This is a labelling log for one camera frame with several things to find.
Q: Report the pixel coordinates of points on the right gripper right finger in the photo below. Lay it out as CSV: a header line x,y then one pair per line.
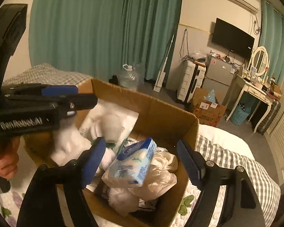
x,y
241,205

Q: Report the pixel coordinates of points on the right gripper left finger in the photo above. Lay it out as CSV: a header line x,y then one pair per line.
x,y
40,206

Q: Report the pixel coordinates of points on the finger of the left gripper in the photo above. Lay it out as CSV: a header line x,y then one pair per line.
x,y
39,89
68,105

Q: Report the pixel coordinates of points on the blue pocket tissue pack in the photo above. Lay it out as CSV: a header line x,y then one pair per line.
x,y
132,164

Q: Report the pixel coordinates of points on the white plastic bag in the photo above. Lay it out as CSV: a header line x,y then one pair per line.
x,y
157,182

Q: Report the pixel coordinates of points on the cleansing towel pack white teal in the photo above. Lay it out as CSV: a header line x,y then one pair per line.
x,y
110,121

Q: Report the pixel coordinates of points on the white socks with green band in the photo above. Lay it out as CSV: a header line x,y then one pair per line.
x,y
104,159

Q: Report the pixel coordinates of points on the cream lace cloth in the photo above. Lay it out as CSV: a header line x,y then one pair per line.
x,y
165,161

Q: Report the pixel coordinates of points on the person left hand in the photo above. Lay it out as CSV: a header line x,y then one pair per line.
x,y
9,159

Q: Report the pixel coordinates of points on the grey checkered bedsheet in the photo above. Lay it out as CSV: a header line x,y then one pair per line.
x,y
213,143

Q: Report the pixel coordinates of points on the floral white quilt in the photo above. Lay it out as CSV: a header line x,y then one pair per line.
x,y
172,209

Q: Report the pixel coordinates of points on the clear water jug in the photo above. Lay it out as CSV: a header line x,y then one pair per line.
x,y
129,78

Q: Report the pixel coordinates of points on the large teal curtain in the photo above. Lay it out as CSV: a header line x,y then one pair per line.
x,y
97,37

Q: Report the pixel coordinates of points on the dark checkered suitcase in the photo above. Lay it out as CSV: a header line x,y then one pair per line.
x,y
266,122

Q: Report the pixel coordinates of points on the blue laundry basket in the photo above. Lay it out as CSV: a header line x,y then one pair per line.
x,y
240,114

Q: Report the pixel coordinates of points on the white mop stick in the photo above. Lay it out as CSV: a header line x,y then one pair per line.
x,y
162,73

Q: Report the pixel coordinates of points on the cardboard box on floor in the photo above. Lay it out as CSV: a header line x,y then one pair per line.
x,y
207,112

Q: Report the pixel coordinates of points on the open cardboard box on bed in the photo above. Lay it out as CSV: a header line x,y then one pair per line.
x,y
161,123

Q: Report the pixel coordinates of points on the white dressing table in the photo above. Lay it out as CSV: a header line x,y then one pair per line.
x,y
254,97

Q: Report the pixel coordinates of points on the white suitcase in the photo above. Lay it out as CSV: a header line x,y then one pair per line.
x,y
192,78

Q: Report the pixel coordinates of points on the grey mini fridge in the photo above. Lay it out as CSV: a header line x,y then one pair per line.
x,y
218,77

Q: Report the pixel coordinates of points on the oval vanity mirror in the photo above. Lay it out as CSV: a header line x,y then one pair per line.
x,y
259,61

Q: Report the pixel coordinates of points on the right teal curtain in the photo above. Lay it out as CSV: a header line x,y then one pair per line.
x,y
272,38

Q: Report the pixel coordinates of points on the black wall television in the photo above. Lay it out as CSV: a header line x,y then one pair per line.
x,y
233,38

